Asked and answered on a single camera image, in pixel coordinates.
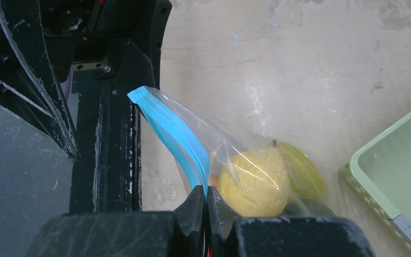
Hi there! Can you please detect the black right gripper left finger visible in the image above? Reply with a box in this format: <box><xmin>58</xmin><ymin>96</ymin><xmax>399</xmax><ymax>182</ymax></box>
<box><xmin>26</xmin><ymin>186</ymin><xmax>206</xmax><ymax>256</ymax></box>

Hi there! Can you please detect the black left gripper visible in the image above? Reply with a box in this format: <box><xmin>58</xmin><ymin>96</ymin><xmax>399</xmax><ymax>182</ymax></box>
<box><xmin>0</xmin><ymin>0</ymin><xmax>172</xmax><ymax>160</ymax></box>

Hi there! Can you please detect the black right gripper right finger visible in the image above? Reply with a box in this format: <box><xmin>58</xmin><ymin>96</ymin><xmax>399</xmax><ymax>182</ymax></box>
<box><xmin>207</xmin><ymin>187</ymin><xmax>375</xmax><ymax>256</ymax></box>

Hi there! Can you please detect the clear zip bag blue seal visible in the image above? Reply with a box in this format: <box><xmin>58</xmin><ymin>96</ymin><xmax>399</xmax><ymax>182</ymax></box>
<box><xmin>126</xmin><ymin>86</ymin><xmax>348</xmax><ymax>222</ymax></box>

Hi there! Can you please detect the yellow fake lemon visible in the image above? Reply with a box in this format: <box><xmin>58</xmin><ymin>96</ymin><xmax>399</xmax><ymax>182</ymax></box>
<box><xmin>217</xmin><ymin>147</ymin><xmax>290</xmax><ymax>217</ymax></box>

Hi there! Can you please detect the dark purple fake fruit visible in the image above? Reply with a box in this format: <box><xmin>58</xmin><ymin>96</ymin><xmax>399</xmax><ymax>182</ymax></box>
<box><xmin>280</xmin><ymin>199</ymin><xmax>335</xmax><ymax>217</ymax></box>

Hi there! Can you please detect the green yellow fake mango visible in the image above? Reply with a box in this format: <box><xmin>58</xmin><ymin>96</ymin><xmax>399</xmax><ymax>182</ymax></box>
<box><xmin>272</xmin><ymin>139</ymin><xmax>324</xmax><ymax>201</ymax></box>

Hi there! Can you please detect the green perforated plastic basket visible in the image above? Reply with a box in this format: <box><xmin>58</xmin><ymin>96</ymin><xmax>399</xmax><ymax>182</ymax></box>
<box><xmin>338</xmin><ymin>112</ymin><xmax>411</xmax><ymax>254</ymax></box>

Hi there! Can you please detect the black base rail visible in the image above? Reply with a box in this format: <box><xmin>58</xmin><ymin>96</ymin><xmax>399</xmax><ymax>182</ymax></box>
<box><xmin>69</xmin><ymin>71</ymin><xmax>142</xmax><ymax>214</ymax></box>

